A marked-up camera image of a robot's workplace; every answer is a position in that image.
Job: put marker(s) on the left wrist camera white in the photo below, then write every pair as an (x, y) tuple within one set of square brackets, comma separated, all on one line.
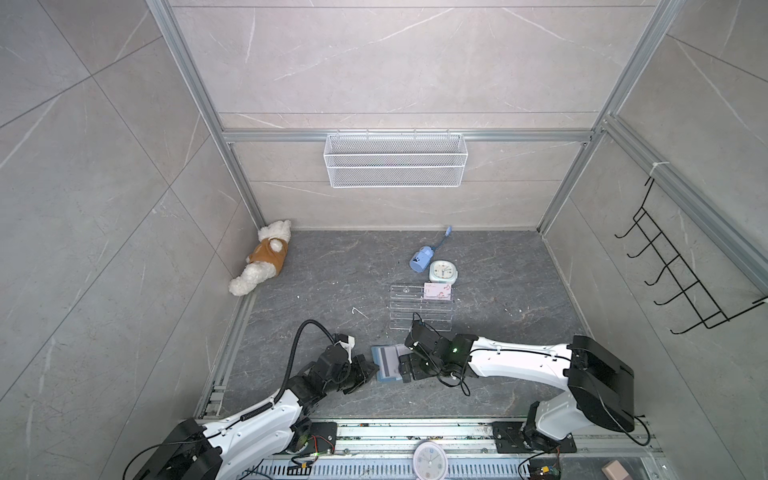
[(346, 342)]

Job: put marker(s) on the blue leather card holder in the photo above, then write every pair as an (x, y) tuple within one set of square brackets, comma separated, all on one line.
[(389, 362)]

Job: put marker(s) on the blue brush tool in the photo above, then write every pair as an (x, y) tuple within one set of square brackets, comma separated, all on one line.
[(424, 256)]

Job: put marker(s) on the aluminium front rail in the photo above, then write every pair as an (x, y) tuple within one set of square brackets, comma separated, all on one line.
[(452, 448)]

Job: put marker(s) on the white teddy bear brown vest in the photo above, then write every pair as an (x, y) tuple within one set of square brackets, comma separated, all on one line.
[(267, 259)]

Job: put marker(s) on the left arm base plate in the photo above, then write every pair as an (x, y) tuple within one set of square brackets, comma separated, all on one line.
[(310, 437)]

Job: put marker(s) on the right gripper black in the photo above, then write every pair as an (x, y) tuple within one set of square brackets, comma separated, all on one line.
[(411, 361)]

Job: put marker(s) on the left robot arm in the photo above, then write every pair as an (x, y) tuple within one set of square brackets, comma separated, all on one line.
[(232, 447)]

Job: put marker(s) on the card with black stripe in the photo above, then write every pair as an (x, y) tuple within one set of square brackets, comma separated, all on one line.
[(389, 363)]

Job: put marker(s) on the black wire hook rack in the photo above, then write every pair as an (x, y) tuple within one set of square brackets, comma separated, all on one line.
[(687, 284)]

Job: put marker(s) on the pink white credit card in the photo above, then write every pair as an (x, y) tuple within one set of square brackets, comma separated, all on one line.
[(437, 291)]

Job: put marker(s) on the pink block at front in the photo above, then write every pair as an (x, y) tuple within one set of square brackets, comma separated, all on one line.
[(614, 470)]

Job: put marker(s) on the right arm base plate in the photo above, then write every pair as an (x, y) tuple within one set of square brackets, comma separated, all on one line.
[(516, 437)]

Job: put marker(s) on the clear acrylic organizer tray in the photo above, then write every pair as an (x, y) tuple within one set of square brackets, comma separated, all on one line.
[(407, 302)]

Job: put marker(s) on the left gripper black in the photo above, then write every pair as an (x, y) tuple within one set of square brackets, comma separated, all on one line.
[(362, 366)]

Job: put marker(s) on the white clock at front edge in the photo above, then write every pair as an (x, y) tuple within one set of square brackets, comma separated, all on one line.
[(430, 461)]

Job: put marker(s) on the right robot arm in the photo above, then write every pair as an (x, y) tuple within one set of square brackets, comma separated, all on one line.
[(596, 387)]

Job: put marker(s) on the white wire mesh basket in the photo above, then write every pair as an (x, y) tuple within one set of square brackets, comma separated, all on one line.
[(402, 160)]

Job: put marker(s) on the small white round clock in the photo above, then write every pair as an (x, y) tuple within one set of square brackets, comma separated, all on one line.
[(443, 271)]

